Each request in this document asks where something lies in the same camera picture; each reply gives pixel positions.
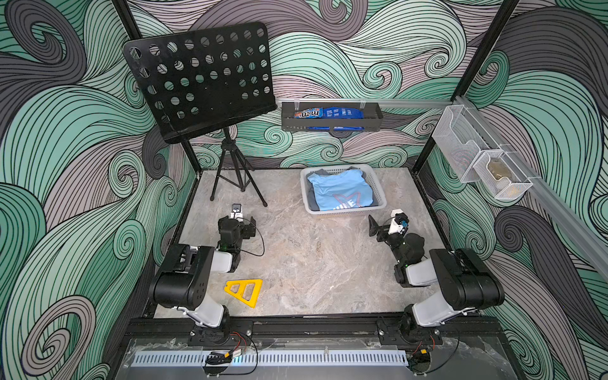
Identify clear plastic wall bin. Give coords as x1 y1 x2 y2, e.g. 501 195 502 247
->
432 104 490 183

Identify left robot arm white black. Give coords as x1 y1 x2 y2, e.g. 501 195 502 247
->
150 213 257 345

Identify yellow triangular toy block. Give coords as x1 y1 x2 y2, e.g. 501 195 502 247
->
224 279 263 309

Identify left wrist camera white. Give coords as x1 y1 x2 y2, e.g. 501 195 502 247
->
231 204 243 220

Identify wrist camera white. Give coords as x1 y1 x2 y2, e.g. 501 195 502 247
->
231 204 243 220
388 209 409 235

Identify dark metal wall shelf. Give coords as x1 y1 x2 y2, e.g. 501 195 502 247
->
281 101 384 132

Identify blue snack packet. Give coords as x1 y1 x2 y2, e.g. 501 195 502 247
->
322 107 364 120

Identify white plastic basket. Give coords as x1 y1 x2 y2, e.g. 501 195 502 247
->
300 164 387 216

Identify black perforated music stand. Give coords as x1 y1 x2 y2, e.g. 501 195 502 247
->
123 22 278 191

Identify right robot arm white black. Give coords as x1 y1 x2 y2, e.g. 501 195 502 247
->
367 209 505 344

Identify light blue t-shirt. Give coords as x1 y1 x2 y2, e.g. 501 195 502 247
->
307 168 376 212

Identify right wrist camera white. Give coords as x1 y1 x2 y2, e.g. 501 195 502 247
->
388 209 409 235

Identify white slotted cable duct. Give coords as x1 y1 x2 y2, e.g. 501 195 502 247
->
131 349 409 368

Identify m&m candy packet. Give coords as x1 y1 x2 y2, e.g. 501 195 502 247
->
294 108 324 119

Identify clear bin with brown items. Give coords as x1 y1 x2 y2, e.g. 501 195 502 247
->
473 150 533 201

